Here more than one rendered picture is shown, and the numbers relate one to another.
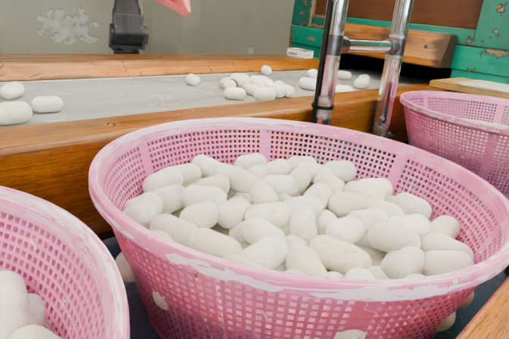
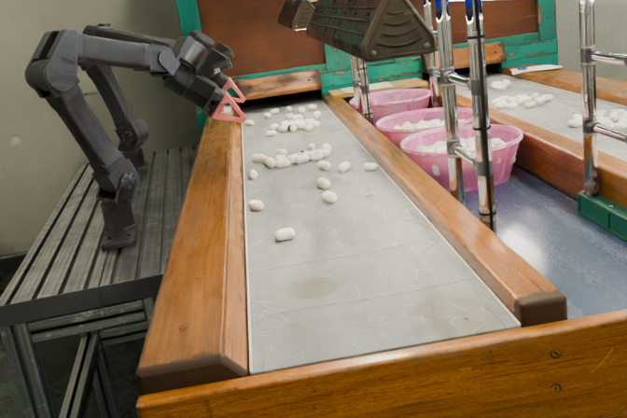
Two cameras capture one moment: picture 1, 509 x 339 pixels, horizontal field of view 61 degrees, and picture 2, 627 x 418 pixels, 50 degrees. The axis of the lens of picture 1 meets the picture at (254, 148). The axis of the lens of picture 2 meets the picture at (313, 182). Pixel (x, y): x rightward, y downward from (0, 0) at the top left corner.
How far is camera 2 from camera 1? 1.64 m
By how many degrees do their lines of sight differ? 45
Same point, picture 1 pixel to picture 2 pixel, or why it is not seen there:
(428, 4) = (292, 56)
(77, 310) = not seen: hidden behind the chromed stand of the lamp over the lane
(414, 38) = (299, 77)
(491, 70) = (341, 82)
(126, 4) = (131, 114)
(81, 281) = not seen: hidden behind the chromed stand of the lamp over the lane
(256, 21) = (12, 106)
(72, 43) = not seen: outside the picture
